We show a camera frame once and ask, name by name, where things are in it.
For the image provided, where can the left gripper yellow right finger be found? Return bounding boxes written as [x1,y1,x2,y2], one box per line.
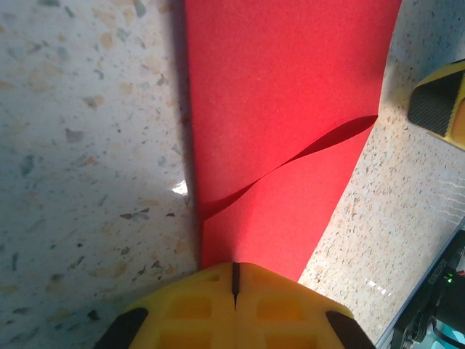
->
[235,262,375,349]

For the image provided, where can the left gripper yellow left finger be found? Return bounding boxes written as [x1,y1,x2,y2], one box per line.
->
[94,262,236,349]

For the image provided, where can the red paper sheet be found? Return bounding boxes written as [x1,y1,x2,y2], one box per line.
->
[183,0,403,284]

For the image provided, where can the black machine base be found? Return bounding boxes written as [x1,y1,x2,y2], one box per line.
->
[373,216,465,349]

